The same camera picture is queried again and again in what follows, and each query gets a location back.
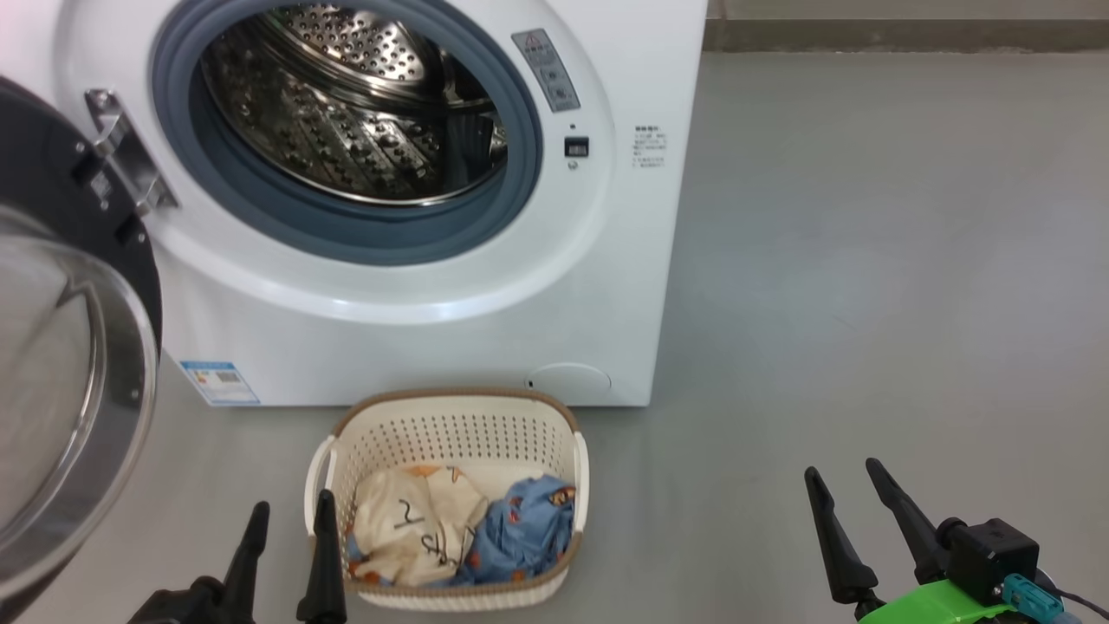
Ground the round white filter cover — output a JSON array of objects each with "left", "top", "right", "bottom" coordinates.
[{"left": 526, "top": 361, "right": 613, "bottom": 405}]

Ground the grey warning label sticker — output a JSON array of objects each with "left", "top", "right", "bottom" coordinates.
[{"left": 510, "top": 28, "right": 582, "bottom": 114}]

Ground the perforated steel washer drum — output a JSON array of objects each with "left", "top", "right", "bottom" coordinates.
[{"left": 200, "top": 0, "right": 509, "bottom": 208}]

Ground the grey rubber door gasket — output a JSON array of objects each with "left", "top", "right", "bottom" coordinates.
[{"left": 151, "top": 0, "right": 545, "bottom": 268}]

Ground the cream perforated laundry basket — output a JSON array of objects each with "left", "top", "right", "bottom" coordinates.
[{"left": 303, "top": 387, "right": 591, "bottom": 614}]

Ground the black cable with teal plug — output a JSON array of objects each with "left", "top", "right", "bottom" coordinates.
[{"left": 1002, "top": 572, "right": 1109, "bottom": 624}]

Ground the cream printed garment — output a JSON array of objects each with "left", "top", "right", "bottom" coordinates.
[{"left": 350, "top": 465, "right": 491, "bottom": 588}]

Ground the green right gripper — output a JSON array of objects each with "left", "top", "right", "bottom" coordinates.
[{"left": 803, "top": 458, "right": 1037, "bottom": 624}]

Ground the metal door hinge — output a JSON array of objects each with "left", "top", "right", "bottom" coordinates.
[{"left": 83, "top": 87, "right": 179, "bottom": 219}]

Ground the blue garment with tiger print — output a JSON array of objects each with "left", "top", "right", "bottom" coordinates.
[{"left": 454, "top": 473, "right": 578, "bottom": 587}]

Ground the grey skirting board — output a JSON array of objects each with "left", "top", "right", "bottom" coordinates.
[{"left": 703, "top": 17, "right": 1109, "bottom": 54}]

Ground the white front-load washing machine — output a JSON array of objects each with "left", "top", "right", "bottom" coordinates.
[{"left": 0, "top": 0, "right": 710, "bottom": 409}]

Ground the blue energy label sticker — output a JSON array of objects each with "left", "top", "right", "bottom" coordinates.
[{"left": 178, "top": 359, "right": 262, "bottom": 407}]

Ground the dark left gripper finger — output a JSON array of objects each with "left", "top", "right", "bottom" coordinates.
[
  {"left": 221, "top": 501, "right": 272, "bottom": 624},
  {"left": 295, "top": 490, "right": 348, "bottom": 624}
]

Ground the small printed text sticker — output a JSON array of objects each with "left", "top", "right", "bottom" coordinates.
[{"left": 632, "top": 123, "right": 669, "bottom": 171}]

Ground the black round glass washer door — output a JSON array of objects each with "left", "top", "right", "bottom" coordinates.
[{"left": 0, "top": 76, "right": 165, "bottom": 624}]

